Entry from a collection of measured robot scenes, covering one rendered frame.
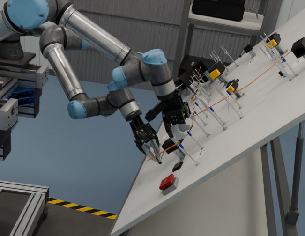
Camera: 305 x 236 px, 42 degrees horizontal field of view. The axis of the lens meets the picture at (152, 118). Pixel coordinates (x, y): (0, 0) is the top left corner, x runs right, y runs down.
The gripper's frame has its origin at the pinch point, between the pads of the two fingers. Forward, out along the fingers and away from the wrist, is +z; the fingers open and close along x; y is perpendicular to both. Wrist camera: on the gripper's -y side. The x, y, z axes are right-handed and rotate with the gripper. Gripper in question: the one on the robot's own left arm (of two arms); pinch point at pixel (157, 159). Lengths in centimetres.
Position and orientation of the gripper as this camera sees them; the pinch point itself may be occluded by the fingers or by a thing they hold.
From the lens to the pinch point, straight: 157.4
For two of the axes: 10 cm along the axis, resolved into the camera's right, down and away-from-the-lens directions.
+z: 4.9, 8.7, -1.1
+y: 0.6, -1.6, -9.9
